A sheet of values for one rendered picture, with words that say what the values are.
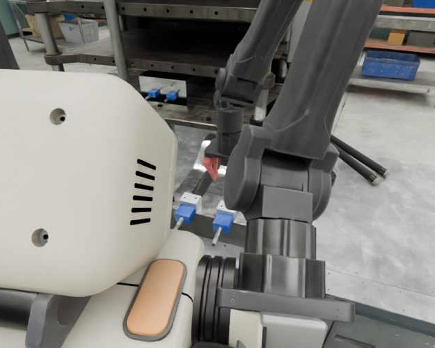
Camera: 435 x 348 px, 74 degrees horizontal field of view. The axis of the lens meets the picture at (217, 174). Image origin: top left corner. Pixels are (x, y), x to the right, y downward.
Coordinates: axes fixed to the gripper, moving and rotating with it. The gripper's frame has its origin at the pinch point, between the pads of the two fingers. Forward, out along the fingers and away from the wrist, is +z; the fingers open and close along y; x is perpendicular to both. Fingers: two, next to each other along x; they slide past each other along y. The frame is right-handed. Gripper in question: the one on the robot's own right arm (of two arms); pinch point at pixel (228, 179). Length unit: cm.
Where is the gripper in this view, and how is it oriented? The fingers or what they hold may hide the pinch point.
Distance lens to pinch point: 71.7
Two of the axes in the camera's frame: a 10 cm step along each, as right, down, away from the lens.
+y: -9.5, -1.9, 2.6
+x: -3.2, 5.8, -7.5
